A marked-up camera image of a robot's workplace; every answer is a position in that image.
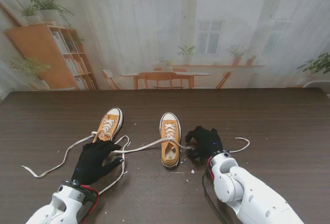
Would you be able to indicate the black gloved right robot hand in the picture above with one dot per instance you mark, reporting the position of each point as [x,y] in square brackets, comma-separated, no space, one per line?
[208,141]

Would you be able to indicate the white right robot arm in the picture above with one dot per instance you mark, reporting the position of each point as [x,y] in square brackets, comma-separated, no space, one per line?
[245,193]

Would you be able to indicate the printed room scene backdrop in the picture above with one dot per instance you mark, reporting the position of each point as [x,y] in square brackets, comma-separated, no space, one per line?
[141,28]

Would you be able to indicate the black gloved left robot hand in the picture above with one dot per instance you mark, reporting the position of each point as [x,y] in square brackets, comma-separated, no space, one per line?
[90,162]

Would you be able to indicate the yellow canvas sneaker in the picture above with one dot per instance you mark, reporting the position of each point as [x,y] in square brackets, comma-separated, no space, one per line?
[113,112]
[168,117]

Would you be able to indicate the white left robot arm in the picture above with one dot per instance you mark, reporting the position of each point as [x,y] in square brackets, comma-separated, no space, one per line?
[62,203]

